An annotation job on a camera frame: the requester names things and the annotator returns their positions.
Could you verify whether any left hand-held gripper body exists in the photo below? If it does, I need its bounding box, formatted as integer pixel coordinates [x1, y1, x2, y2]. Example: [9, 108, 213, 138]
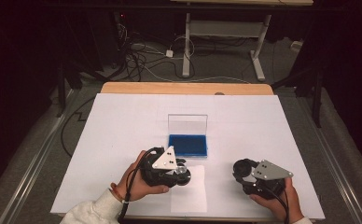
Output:
[140, 146, 184, 189]

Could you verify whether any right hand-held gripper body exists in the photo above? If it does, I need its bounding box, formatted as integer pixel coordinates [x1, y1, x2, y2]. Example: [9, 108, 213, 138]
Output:
[240, 159, 295, 201]

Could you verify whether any blue ink pad clear case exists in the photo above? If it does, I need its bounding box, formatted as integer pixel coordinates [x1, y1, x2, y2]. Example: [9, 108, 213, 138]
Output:
[166, 113, 209, 160]

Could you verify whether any person's right hand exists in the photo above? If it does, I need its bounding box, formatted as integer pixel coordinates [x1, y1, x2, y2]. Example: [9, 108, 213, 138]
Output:
[249, 176, 305, 224]

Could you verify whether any person's left hand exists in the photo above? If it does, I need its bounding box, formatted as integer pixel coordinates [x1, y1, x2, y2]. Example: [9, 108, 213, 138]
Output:
[118, 150, 171, 203]

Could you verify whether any white paper sheet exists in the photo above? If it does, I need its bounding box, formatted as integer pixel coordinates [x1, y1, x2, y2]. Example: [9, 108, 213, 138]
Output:
[170, 164, 208, 214]

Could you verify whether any large white table cover board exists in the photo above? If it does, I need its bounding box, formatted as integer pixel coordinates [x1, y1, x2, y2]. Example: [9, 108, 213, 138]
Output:
[49, 92, 327, 220]

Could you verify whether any black stand leg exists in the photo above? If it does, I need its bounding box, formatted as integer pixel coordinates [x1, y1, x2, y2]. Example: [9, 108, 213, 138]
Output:
[56, 62, 68, 118]
[313, 71, 324, 129]

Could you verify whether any small white floor box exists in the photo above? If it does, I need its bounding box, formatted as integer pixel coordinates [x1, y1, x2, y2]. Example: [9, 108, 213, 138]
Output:
[290, 40, 304, 52]

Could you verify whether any dark computer tower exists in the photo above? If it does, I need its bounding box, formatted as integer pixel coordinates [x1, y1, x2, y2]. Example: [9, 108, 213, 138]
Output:
[85, 8, 131, 70]

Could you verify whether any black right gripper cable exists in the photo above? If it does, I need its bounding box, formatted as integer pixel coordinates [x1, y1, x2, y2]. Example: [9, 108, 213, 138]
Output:
[264, 186, 291, 224]

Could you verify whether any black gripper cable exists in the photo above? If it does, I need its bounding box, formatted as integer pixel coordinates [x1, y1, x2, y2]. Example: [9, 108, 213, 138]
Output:
[117, 147, 164, 224]
[264, 186, 291, 224]

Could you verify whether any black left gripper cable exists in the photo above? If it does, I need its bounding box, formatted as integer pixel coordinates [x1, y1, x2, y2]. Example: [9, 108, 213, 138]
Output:
[117, 147, 164, 224]

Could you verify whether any orange bracelet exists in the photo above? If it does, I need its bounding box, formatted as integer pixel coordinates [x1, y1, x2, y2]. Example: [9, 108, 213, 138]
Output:
[109, 182, 125, 202]

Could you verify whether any aluminium floor rail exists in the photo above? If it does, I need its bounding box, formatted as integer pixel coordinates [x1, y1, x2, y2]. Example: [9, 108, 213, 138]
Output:
[297, 92, 362, 224]
[1, 90, 78, 224]

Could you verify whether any long white floor cable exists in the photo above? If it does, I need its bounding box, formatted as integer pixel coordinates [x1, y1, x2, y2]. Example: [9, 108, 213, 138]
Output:
[141, 63, 252, 85]

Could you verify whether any tangle of black cables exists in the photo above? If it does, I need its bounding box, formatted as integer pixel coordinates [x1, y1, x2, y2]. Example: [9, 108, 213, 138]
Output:
[113, 22, 196, 82]

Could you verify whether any black floor cable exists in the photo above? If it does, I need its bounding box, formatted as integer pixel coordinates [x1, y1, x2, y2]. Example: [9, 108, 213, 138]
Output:
[60, 97, 96, 158]

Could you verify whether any white metal desk frame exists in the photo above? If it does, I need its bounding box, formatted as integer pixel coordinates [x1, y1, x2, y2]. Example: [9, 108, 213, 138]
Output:
[182, 12, 272, 82]

